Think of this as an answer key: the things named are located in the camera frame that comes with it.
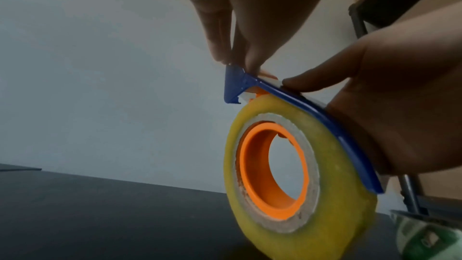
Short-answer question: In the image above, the person's right hand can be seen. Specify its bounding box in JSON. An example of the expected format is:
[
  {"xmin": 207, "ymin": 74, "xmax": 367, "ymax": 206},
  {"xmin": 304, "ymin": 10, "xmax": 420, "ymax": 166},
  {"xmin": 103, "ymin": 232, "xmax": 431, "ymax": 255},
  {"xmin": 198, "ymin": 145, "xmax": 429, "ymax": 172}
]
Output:
[{"xmin": 282, "ymin": 3, "xmax": 462, "ymax": 175}]

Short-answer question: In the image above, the person's left hand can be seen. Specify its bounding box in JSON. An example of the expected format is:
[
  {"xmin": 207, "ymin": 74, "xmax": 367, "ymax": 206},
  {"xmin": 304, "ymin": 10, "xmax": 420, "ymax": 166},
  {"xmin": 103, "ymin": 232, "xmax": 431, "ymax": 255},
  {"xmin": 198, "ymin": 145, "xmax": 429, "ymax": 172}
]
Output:
[{"xmin": 164, "ymin": 0, "xmax": 340, "ymax": 72}]

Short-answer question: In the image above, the blue orange tape dispenser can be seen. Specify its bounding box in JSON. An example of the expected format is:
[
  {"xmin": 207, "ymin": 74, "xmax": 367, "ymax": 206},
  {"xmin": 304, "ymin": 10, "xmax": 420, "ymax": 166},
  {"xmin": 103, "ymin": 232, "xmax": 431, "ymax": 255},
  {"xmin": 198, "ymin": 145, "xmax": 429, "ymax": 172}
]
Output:
[{"xmin": 224, "ymin": 64, "xmax": 384, "ymax": 221}]

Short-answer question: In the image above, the clear yellowish tape roll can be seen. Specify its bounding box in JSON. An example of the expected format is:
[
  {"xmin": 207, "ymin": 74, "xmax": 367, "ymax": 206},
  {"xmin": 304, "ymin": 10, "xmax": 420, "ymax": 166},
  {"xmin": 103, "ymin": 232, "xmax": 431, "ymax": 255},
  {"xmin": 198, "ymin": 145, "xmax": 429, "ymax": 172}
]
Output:
[{"xmin": 224, "ymin": 94, "xmax": 378, "ymax": 260}]

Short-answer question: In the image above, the green white packet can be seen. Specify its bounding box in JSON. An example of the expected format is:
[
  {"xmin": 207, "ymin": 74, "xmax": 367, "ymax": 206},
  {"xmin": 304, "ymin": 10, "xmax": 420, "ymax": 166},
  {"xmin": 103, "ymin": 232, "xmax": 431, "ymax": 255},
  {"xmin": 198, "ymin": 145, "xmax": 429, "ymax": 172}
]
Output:
[{"xmin": 389, "ymin": 209, "xmax": 462, "ymax": 260}]

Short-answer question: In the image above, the black metal frame chair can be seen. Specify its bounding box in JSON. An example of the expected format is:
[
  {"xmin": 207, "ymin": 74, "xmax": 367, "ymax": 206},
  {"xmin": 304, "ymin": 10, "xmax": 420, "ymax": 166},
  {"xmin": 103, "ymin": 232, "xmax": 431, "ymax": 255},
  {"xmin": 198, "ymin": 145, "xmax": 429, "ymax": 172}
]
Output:
[{"xmin": 348, "ymin": 0, "xmax": 462, "ymax": 220}]

